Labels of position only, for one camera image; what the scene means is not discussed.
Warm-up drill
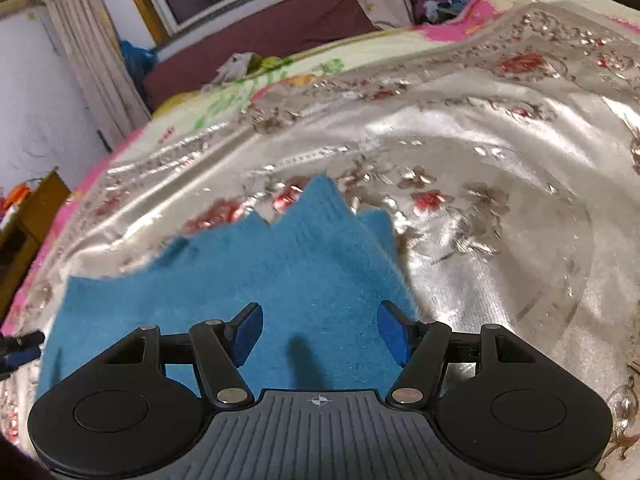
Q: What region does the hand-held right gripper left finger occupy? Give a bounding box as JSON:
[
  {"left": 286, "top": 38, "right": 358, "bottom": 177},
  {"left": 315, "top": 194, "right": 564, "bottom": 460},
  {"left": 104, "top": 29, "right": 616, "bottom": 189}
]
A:
[{"left": 100, "top": 302, "right": 264, "bottom": 408}]

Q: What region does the wooden desk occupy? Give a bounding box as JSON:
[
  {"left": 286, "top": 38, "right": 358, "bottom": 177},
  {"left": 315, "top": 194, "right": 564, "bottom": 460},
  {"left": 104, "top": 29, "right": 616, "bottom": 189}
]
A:
[{"left": 0, "top": 169, "right": 72, "bottom": 318}]

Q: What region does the blue knit sweater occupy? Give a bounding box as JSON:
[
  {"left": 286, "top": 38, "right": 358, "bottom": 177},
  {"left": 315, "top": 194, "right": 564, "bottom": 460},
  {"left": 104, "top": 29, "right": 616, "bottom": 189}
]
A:
[{"left": 37, "top": 174, "right": 421, "bottom": 401}]

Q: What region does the pink floral blanket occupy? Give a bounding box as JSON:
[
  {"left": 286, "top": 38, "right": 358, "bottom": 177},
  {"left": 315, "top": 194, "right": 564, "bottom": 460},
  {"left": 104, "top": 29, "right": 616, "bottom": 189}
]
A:
[{"left": 0, "top": 0, "right": 551, "bottom": 326}]

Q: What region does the dark red headboard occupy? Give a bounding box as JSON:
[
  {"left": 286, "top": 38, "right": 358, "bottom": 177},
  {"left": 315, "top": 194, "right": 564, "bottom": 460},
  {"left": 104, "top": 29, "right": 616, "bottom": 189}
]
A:
[{"left": 142, "top": 0, "right": 381, "bottom": 111}]

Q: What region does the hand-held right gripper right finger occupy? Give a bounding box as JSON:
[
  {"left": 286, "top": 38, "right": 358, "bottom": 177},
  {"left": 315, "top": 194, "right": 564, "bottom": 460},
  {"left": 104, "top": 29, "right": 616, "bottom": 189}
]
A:
[{"left": 377, "top": 300, "right": 543, "bottom": 408}]

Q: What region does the blue plastic bag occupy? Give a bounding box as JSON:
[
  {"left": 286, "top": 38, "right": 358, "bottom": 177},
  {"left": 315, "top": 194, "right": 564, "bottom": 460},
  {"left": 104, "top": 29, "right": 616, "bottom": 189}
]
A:
[{"left": 119, "top": 40, "right": 160, "bottom": 91}]

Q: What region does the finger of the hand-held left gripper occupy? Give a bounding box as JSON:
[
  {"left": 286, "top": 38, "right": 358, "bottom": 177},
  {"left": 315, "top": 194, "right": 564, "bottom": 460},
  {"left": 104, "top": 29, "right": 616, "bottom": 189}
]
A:
[{"left": 0, "top": 330, "right": 46, "bottom": 376}]

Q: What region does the orange tool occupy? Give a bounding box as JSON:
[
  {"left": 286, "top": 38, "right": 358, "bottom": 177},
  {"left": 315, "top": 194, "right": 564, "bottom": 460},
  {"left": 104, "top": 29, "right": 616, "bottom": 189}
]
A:
[{"left": 5, "top": 182, "right": 33, "bottom": 206}]

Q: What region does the white crumpled cloth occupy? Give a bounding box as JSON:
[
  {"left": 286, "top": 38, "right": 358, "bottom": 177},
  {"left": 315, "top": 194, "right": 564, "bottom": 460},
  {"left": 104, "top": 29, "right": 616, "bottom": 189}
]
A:
[{"left": 202, "top": 51, "right": 261, "bottom": 92}]

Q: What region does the floral satin bedspread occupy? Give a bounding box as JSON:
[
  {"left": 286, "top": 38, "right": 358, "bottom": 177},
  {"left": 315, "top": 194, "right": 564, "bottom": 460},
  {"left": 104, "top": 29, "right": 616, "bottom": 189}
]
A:
[{"left": 0, "top": 0, "right": 640, "bottom": 480}]

